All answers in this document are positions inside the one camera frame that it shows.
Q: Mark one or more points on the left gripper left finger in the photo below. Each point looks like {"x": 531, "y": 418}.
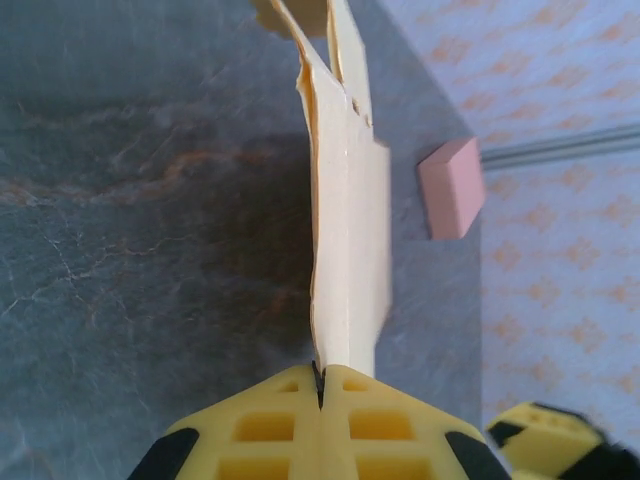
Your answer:
{"x": 250, "y": 430}

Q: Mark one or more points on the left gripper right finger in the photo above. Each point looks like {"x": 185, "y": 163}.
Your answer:
{"x": 390, "y": 435}

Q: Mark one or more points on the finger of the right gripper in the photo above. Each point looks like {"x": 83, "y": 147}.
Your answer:
{"x": 550, "y": 430}

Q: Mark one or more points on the yellow paper box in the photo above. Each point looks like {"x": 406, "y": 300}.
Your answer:
{"x": 350, "y": 225}

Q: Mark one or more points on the pink paper box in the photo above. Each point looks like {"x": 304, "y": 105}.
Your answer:
{"x": 452, "y": 192}

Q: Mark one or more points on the aluminium frame post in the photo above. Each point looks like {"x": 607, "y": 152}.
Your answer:
{"x": 560, "y": 146}

